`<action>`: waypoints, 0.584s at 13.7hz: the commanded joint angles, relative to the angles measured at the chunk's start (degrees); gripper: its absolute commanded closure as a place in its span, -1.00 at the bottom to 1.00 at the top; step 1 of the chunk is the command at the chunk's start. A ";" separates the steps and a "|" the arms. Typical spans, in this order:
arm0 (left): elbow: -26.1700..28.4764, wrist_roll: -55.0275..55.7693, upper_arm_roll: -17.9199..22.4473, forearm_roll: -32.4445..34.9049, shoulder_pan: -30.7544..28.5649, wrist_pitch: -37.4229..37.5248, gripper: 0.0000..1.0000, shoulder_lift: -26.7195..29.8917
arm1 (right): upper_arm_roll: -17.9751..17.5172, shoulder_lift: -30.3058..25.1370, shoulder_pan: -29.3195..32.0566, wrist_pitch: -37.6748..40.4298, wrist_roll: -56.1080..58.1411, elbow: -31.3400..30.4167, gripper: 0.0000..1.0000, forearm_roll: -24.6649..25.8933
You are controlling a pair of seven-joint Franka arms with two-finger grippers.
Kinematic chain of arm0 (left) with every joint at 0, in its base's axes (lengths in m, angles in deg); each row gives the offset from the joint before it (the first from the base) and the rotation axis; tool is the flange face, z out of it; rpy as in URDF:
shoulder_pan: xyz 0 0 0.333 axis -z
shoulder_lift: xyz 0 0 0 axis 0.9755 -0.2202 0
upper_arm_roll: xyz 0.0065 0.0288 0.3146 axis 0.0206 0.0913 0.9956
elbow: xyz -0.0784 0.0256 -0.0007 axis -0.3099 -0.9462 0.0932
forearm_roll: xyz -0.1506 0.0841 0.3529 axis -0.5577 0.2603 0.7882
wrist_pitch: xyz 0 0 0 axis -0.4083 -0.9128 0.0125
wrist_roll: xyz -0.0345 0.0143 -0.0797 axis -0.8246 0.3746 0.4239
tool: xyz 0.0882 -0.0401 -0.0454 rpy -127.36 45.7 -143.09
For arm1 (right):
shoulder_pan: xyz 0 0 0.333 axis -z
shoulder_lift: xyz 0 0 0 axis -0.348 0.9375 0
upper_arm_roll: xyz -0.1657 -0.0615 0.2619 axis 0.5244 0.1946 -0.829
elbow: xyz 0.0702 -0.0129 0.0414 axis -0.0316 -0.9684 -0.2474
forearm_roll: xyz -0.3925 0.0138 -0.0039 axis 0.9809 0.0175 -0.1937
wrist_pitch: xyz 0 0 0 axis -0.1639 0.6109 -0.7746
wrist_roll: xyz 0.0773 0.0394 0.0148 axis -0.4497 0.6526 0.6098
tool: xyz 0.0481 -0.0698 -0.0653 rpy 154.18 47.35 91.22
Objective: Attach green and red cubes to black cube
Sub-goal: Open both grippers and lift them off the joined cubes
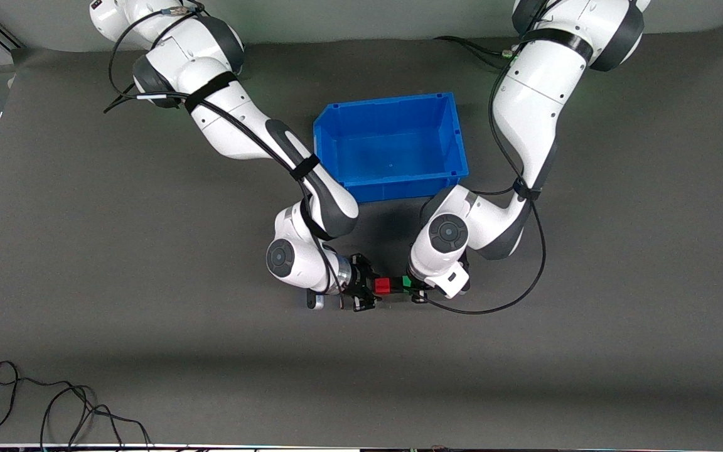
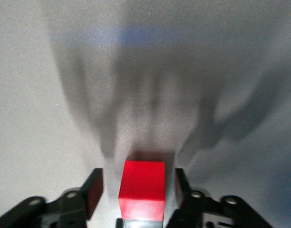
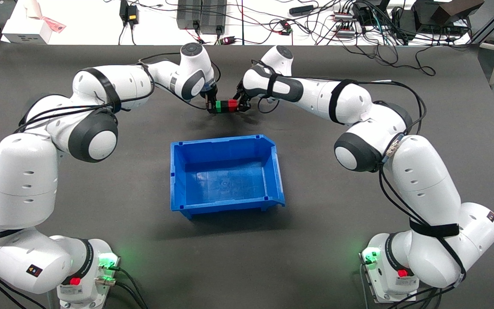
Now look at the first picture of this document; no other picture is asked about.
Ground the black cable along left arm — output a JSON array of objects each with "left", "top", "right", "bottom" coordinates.
[{"left": 421, "top": 0, "right": 548, "bottom": 315}]

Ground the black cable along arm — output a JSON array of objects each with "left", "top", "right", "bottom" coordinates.
[
  {"left": 421, "top": 0, "right": 548, "bottom": 315},
  {"left": 103, "top": 2, "right": 345, "bottom": 312}
]

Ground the blue plastic storage bin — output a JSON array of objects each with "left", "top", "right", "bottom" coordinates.
[{"left": 313, "top": 92, "right": 469, "bottom": 204}]

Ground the loose thin black cable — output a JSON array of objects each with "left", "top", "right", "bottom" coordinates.
[{"left": 0, "top": 361, "right": 152, "bottom": 449}]

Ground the dark grey table mat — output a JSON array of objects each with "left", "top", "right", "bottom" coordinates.
[{"left": 0, "top": 25, "right": 723, "bottom": 448}]

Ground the black left arm base cable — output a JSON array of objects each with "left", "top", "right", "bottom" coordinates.
[{"left": 434, "top": 35, "right": 518, "bottom": 61}]

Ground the black cable along right arm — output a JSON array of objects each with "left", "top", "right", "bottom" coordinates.
[{"left": 103, "top": 2, "right": 345, "bottom": 312}]

